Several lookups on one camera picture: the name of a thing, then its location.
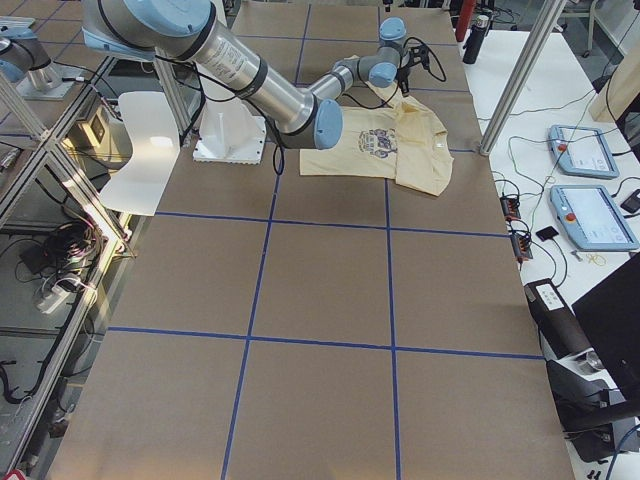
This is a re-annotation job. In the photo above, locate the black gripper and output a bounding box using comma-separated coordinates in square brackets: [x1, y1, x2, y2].
[397, 65, 411, 96]

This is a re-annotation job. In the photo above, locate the beige long-sleeve printed shirt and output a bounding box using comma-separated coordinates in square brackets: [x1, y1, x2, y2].
[299, 84, 454, 196]

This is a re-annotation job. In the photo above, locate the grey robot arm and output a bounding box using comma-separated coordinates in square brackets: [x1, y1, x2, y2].
[82, 1, 406, 150]
[1, 26, 52, 83]

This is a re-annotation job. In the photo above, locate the black thermos bottle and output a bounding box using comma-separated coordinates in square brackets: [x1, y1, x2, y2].
[462, 15, 490, 64]

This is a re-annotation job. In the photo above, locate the blue teach pendant far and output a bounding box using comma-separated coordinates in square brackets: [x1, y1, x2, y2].
[548, 124, 619, 180]

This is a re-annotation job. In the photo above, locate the blue teach pendant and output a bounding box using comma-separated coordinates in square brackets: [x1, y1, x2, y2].
[548, 124, 619, 180]
[549, 185, 639, 252]

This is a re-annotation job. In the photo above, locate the blue teach pendant near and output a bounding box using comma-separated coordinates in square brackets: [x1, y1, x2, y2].
[549, 185, 639, 252]

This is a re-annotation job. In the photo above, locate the white plastic chair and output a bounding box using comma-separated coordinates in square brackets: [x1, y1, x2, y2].
[99, 91, 180, 216]

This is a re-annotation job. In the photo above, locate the black device with label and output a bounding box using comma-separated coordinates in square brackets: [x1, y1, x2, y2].
[524, 279, 591, 358]

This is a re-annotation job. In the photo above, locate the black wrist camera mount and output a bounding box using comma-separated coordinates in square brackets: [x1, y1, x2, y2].
[399, 42, 430, 70]

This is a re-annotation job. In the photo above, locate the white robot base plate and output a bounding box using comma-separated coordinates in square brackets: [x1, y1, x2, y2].
[193, 99, 266, 165]

